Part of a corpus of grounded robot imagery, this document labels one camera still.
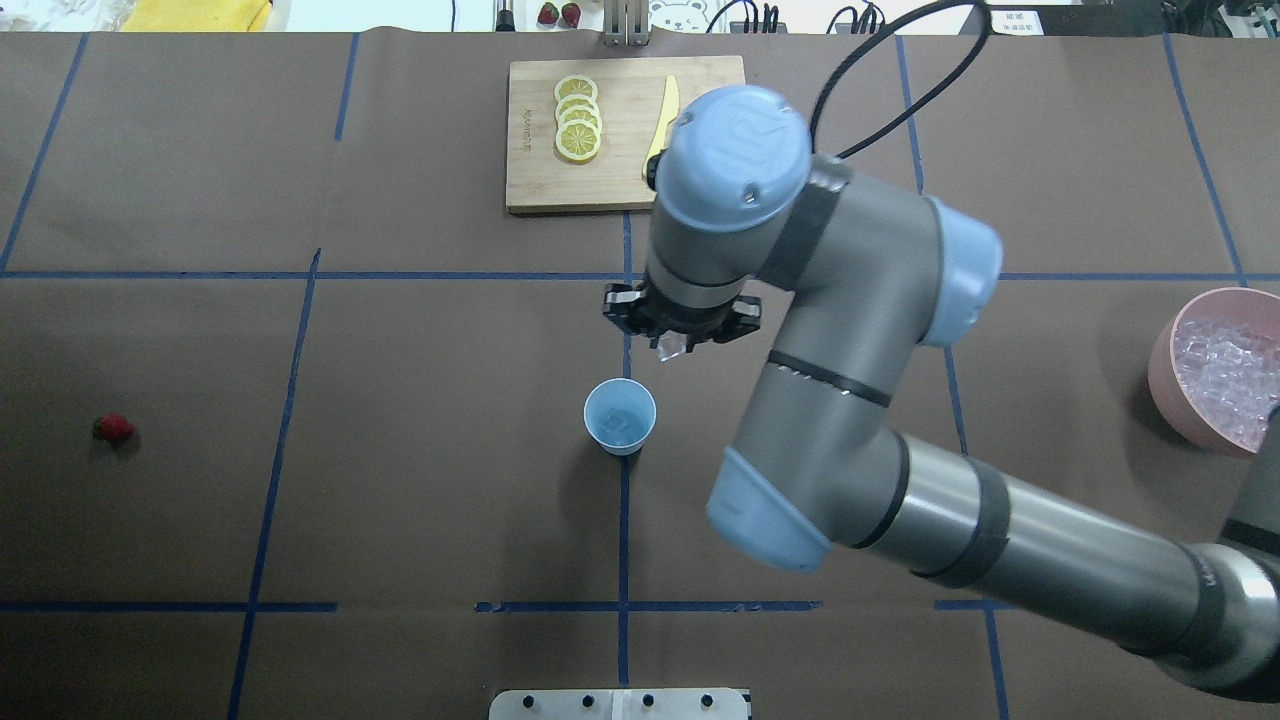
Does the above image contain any lemon slice two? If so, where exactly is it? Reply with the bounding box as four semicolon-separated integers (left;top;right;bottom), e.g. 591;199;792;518
556;94;602;124

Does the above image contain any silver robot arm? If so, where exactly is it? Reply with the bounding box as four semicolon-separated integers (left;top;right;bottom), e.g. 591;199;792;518
641;85;1279;703

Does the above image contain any light blue cup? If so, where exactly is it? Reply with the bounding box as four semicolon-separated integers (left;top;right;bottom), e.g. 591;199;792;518
582;378;657;457

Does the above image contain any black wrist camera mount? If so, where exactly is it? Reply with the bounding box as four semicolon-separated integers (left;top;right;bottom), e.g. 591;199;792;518
602;282;763;352

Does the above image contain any yellow plastic knife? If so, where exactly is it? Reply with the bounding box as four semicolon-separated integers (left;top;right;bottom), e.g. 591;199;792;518
641;74;681;190

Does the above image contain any wooden cutting board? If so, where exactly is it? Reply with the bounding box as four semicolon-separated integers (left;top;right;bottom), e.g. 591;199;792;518
506;55;745;215

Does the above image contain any ice cube in cup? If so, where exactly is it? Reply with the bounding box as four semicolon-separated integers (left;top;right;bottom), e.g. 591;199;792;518
596;407;645;446

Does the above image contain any red strawberry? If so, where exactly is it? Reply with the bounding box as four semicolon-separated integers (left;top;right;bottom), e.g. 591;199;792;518
92;413;136;448

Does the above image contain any yellow cloth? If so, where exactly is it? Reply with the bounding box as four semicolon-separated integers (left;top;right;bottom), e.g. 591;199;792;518
122;1;274;33

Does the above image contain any spare strawberry on desk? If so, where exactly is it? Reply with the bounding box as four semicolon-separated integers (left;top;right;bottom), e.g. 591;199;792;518
536;1;561;28

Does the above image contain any lemon slice three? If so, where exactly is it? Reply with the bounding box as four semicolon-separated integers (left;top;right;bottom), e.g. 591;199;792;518
556;105;602;133

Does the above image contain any pink bowl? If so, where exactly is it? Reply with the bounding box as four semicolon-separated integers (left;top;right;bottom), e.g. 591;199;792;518
1147;287;1279;457

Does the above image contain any aluminium frame post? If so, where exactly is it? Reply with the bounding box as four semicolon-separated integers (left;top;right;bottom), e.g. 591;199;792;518
602;0;652;47

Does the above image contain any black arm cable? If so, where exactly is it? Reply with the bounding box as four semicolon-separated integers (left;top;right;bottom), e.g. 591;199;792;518
808;0;993;161

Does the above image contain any clear ice cube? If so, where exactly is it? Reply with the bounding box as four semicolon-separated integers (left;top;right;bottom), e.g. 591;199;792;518
655;332;690;363

